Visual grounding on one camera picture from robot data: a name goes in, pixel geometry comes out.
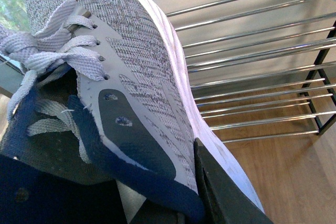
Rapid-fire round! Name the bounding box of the black metal shoe rack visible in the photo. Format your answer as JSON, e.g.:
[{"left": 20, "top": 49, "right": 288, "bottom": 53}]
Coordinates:
[{"left": 167, "top": 0, "right": 335, "bottom": 143}]

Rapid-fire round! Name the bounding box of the grey sneaker with side view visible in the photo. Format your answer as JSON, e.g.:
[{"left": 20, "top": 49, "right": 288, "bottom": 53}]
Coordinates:
[{"left": 1, "top": 0, "right": 264, "bottom": 223}]

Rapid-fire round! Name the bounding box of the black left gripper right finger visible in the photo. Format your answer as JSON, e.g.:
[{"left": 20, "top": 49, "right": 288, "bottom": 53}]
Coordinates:
[{"left": 194, "top": 138, "right": 272, "bottom": 224}]

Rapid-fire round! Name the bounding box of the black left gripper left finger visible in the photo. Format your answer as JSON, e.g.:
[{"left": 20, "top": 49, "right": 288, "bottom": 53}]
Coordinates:
[{"left": 1, "top": 71, "right": 126, "bottom": 223}]

